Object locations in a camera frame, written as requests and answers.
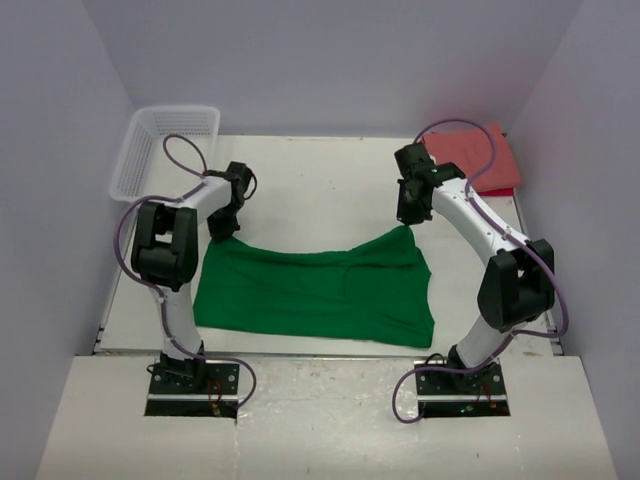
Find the green t shirt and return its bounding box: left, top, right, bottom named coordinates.
left=194, top=226, right=435, bottom=349

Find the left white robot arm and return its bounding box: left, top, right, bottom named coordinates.
left=130, top=162, right=257, bottom=393

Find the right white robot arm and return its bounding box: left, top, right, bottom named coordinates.
left=394, top=143, right=555, bottom=393

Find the folded pink t shirt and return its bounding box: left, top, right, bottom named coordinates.
left=422, top=123, right=522, bottom=193

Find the folded red t shirt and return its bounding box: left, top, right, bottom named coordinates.
left=480, top=188, right=515, bottom=197

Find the white plastic basket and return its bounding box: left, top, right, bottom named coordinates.
left=109, top=105, right=221, bottom=203

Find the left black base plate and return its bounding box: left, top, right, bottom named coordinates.
left=144, top=363, right=239, bottom=420

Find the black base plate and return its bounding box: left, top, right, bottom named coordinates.
left=144, top=363, right=239, bottom=420
left=415, top=363, right=510, bottom=419

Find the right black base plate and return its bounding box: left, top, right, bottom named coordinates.
left=415, top=363, right=510, bottom=419

